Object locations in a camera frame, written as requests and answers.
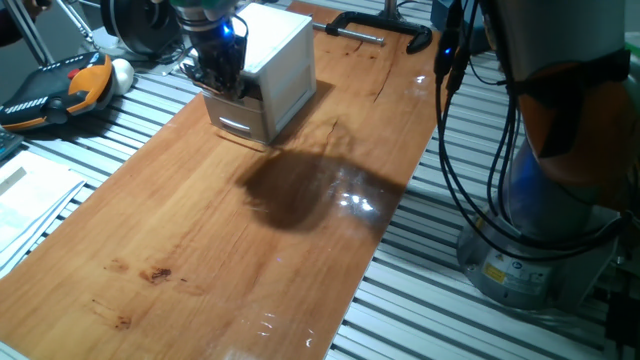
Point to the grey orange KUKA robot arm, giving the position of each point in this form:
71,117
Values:
550,40

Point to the white plastic drawer cabinet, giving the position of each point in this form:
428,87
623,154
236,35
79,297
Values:
280,45

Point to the black computer keyboard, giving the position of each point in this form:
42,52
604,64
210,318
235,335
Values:
7,142

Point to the black orange teach pendant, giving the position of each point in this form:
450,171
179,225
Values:
50,90

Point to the aluminium frame pole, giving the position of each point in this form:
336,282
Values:
391,9

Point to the green cloth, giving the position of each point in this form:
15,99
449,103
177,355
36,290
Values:
632,49

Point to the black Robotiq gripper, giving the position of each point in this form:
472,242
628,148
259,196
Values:
222,55

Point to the white drawer with silver pull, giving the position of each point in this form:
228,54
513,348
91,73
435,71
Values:
235,125

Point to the white drawer with black bracket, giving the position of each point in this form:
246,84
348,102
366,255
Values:
212,99

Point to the white paper stack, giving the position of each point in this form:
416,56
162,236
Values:
30,210

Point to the black C-clamp silver screw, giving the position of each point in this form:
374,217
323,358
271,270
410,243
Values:
380,21

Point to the glossy wooden board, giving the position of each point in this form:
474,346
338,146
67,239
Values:
200,250

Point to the person arm dark sleeve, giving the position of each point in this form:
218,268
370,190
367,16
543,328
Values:
10,30

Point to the grey metal tripod leg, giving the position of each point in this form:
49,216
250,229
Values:
30,35
75,20

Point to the small beige label strip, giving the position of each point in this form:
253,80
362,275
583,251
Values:
11,181

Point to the white rounded object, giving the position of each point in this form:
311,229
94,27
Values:
123,75

